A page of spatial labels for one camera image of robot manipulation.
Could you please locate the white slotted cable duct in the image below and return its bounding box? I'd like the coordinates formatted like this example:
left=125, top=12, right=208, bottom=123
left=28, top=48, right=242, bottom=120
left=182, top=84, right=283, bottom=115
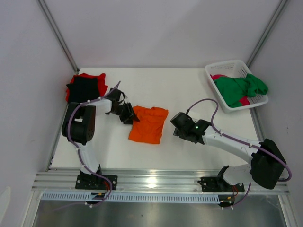
left=41, top=191, right=220, bottom=204

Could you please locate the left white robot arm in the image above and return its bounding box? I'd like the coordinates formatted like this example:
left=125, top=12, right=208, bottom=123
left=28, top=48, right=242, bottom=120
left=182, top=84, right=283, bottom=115
left=62, top=88, right=140, bottom=189

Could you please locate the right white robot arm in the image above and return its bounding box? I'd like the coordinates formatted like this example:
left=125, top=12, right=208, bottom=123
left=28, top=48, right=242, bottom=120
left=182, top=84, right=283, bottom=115
left=170, top=112, right=286, bottom=191

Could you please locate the aluminium mounting rail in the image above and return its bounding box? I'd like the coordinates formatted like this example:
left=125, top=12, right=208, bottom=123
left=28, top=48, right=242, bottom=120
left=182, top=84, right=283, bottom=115
left=31, top=168, right=290, bottom=195

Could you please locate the red folded t shirt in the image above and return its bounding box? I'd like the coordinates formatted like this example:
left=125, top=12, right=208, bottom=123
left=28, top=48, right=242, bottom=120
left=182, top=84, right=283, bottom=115
left=65, top=73, right=108, bottom=101

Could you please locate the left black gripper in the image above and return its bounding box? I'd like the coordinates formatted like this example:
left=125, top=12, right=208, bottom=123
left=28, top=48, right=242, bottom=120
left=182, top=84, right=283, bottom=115
left=111, top=103, right=140, bottom=125

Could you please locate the pink t shirt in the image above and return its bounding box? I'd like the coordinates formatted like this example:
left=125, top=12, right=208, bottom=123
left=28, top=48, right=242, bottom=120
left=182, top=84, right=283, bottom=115
left=211, top=74, right=250, bottom=108

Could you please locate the black folded t shirt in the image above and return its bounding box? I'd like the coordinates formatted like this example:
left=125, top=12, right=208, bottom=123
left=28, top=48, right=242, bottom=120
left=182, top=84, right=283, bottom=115
left=67, top=76, right=100, bottom=103

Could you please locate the white plastic basket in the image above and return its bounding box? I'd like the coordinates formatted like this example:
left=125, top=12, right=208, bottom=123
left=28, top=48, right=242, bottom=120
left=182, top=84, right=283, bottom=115
left=205, top=60, right=268, bottom=113

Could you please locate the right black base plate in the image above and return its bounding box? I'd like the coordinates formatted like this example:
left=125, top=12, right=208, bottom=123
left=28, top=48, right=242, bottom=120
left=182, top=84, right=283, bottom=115
left=197, top=166, right=245, bottom=192

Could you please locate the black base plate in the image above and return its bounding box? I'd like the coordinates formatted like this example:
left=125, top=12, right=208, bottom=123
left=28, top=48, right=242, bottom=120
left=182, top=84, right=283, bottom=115
left=75, top=166, right=118, bottom=191
left=197, top=166, right=245, bottom=192

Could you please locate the green t shirt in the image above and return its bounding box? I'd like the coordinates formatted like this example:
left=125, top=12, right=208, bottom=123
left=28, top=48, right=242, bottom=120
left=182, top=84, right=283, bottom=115
left=211, top=74, right=268, bottom=108

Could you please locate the orange t shirt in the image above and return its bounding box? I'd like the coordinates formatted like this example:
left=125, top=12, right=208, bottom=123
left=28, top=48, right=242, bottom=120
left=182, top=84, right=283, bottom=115
left=128, top=105, right=169, bottom=144

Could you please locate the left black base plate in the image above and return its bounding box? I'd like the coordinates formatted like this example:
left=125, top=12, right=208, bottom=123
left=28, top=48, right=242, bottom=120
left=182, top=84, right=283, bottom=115
left=75, top=166, right=118, bottom=191

